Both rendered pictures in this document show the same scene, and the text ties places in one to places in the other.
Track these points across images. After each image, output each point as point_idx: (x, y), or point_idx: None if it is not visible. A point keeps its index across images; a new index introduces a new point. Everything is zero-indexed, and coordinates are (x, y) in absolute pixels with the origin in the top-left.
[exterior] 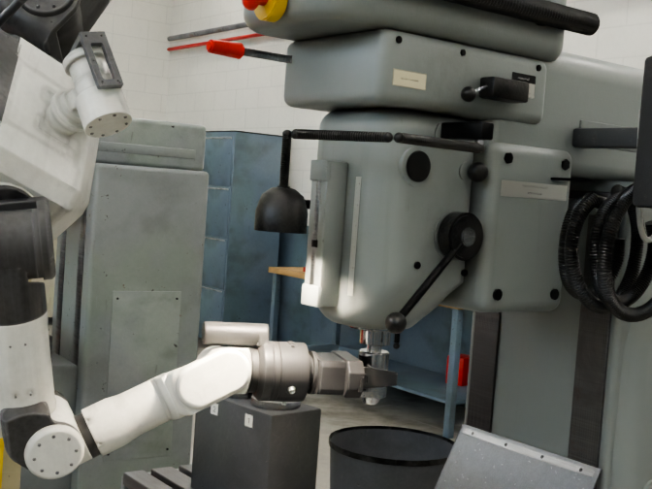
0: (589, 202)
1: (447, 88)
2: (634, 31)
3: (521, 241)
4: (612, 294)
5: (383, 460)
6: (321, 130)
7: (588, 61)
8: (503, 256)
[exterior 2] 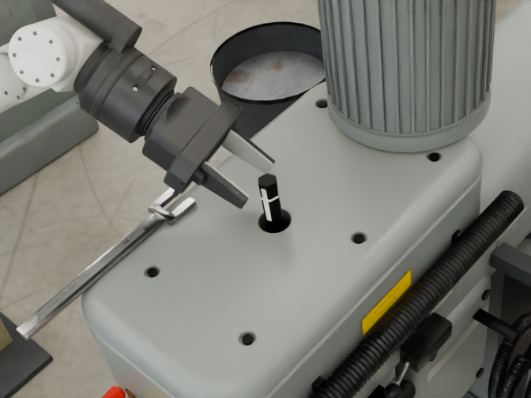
0: (520, 373)
1: (368, 388)
2: None
3: (449, 381)
4: None
5: (271, 101)
6: None
7: (502, 177)
8: None
